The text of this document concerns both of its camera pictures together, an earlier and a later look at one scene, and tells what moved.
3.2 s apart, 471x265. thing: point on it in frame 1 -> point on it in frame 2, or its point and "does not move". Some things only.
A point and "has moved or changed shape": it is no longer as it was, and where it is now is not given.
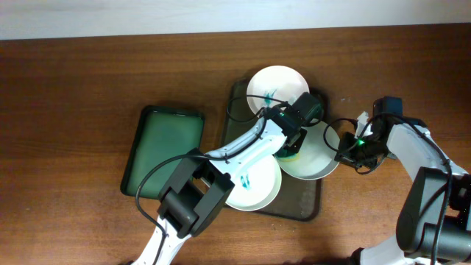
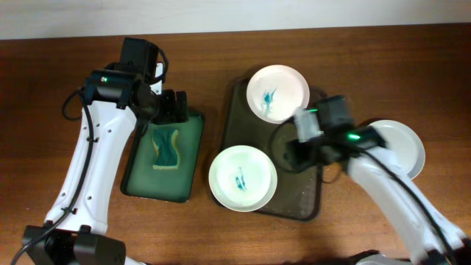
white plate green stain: x=255 y=185 does not move
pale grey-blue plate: x=316 y=159 has moved or changed shape
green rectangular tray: x=162 y=134 does not move
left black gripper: x=299 y=144 -> x=173 y=113
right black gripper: x=349 y=157 -> x=304 y=157
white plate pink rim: x=279 y=82 does not move
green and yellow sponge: x=284 y=155 has moved or changed shape
